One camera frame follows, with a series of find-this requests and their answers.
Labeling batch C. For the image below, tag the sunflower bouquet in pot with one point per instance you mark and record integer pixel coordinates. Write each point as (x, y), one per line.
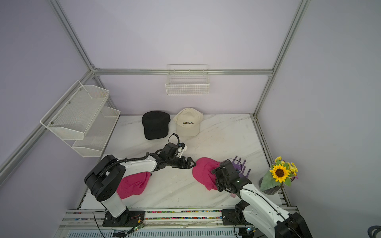
(280, 174)

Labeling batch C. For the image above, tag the aluminium cage frame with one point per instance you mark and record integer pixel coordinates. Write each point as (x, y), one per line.
(125, 78)

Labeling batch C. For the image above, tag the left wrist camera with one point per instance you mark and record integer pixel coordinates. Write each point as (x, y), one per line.
(181, 149)

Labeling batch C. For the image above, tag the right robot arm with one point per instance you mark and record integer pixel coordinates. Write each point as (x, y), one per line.
(256, 209)

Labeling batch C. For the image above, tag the magenta cap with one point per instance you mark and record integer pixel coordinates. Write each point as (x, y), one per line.
(202, 172)
(133, 185)

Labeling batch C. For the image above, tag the cream Colorado cap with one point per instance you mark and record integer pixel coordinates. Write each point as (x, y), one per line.
(187, 122)

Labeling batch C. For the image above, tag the white two-tier mesh shelf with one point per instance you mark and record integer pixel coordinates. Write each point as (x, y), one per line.
(82, 120)

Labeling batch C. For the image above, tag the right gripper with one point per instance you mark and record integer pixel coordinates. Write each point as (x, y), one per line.
(218, 171)

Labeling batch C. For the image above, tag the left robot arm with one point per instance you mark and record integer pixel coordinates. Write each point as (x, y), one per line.
(104, 179)

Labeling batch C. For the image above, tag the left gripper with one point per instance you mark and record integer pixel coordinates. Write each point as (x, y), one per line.
(183, 165)

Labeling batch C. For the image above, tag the aluminium front rail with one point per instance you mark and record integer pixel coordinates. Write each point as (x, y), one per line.
(158, 223)

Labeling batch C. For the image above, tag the plain black cap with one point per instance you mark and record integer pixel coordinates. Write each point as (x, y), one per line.
(156, 124)

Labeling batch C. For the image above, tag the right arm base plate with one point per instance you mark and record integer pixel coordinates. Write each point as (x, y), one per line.
(232, 217)

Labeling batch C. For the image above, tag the purple pink garden fork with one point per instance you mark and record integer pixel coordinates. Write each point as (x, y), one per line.
(239, 164)

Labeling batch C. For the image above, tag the white wire wall basket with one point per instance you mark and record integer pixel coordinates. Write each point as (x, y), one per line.
(187, 79)

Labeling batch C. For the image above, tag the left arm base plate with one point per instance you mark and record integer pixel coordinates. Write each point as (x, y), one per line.
(126, 219)

